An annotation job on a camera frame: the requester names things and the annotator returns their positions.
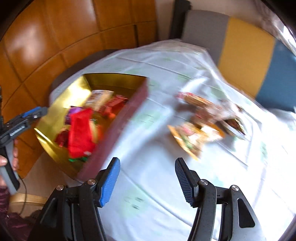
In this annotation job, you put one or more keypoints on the red-end rice cracker bar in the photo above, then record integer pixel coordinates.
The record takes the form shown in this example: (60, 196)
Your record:
(193, 99)

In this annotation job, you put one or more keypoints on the grey yellow blue chair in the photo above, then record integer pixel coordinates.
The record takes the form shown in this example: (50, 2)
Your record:
(247, 56)

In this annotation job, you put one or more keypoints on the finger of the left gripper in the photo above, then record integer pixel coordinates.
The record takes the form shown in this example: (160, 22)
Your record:
(39, 112)
(32, 111)

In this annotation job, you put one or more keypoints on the shiny red foil packet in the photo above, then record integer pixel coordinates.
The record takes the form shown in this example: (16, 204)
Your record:
(62, 139)

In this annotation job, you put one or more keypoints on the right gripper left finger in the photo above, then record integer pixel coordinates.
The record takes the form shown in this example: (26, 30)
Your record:
(108, 180)

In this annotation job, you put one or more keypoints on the white Ba Zhen packet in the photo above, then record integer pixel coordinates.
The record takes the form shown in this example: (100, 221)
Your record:
(212, 113)

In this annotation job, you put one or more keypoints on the maroon gold gift box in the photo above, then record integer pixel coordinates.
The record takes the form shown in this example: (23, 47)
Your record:
(106, 131)

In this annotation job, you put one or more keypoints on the black chair back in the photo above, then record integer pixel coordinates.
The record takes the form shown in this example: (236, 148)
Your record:
(180, 9)

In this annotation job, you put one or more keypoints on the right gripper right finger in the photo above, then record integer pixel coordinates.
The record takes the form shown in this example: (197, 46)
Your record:
(188, 180)

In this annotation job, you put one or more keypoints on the brown gold foil packet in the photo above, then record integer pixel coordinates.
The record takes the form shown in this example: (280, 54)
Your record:
(232, 122)

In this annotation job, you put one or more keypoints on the long red snack packet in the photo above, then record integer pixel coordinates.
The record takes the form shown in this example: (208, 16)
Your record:
(80, 134)

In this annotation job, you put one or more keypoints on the purple snack packet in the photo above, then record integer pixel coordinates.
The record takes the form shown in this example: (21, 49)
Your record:
(72, 110)

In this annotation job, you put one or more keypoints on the white green-cloud tablecloth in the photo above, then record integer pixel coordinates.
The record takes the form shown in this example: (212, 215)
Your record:
(147, 202)

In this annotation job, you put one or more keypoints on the small red floral snack packet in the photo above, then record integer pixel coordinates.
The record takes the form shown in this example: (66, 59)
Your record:
(112, 105)

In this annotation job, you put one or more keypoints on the white pastry packet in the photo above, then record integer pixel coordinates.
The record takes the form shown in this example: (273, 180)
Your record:
(97, 99)

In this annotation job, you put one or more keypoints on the person's left hand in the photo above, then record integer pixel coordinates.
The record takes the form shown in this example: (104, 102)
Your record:
(10, 176)

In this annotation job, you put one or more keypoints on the orange-edged nut packet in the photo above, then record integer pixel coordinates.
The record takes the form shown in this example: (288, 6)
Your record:
(191, 137)

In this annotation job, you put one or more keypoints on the Weidan cracker packet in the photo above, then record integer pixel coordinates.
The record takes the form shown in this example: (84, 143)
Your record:
(81, 159)

